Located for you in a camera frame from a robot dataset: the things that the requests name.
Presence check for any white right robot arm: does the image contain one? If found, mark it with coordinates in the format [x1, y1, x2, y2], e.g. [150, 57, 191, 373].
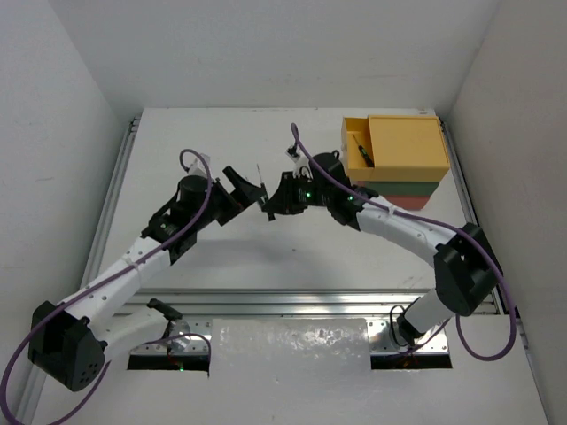
[262, 152, 498, 346]

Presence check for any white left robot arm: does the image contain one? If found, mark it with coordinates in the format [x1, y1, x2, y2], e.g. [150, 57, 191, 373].
[27, 166, 268, 392]

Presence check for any aluminium frame rail front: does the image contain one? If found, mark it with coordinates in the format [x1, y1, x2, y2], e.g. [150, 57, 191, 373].
[115, 289, 427, 317]

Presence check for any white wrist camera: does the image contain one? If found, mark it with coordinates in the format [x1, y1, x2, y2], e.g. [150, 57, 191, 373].
[187, 154, 210, 177]
[286, 144, 310, 177]

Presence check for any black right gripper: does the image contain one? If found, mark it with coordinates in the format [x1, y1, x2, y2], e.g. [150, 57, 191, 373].
[266, 169, 333, 213]

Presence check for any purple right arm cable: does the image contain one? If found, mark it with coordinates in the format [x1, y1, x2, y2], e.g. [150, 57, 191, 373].
[290, 122, 518, 359]

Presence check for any yellow top drawer box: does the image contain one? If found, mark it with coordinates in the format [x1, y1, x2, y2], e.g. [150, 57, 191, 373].
[341, 115, 450, 182]

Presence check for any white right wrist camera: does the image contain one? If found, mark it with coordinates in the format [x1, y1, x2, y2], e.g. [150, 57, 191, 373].
[286, 144, 310, 177]

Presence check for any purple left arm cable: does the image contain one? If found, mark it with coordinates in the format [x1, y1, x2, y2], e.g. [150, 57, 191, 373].
[0, 149, 214, 425]

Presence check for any green drawer box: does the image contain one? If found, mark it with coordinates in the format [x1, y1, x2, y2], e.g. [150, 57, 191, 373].
[359, 182, 439, 197]

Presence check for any red bottom drawer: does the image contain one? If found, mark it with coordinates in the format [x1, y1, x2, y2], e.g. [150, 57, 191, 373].
[386, 196, 431, 211]

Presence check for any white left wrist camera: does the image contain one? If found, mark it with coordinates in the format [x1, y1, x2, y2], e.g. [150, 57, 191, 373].
[187, 154, 210, 177]

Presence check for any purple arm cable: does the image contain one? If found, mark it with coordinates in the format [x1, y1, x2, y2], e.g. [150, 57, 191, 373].
[290, 122, 518, 359]
[0, 149, 214, 425]

